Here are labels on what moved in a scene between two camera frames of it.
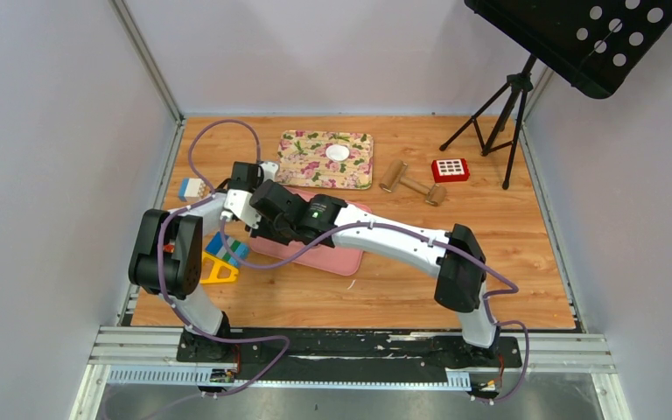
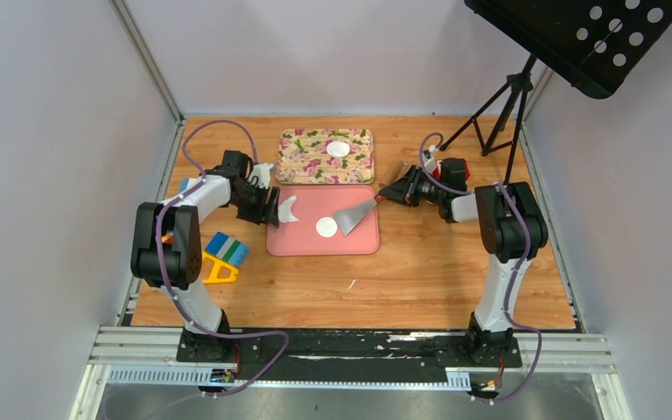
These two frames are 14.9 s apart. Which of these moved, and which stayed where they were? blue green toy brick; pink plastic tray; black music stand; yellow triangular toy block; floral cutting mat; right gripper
Moved: right gripper; pink plastic tray
Stayed: black music stand; floral cutting mat; blue green toy brick; yellow triangular toy block
